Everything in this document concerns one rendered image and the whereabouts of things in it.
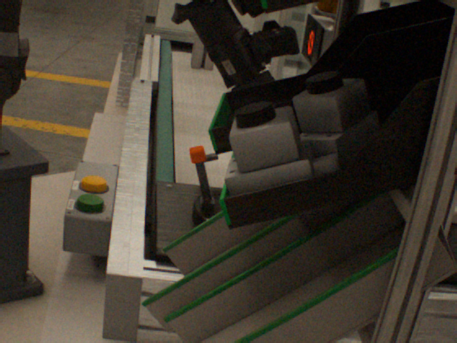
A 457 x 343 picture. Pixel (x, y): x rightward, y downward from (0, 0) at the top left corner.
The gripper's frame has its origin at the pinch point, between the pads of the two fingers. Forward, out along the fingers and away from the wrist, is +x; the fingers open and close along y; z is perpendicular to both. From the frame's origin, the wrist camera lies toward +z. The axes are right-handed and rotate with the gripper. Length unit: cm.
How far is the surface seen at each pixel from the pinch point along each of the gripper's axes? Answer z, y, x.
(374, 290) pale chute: 2, -50, -1
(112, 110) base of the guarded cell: -34, 78, 8
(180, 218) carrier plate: -17.3, -0.6, 7.4
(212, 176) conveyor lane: -14.7, 29.4, 15.9
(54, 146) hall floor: -112, 275, 55
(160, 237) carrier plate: -19.6, -7.1, 5.7
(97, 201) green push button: -26.6, 1.4, 0.1
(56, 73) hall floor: -125, 415, 43
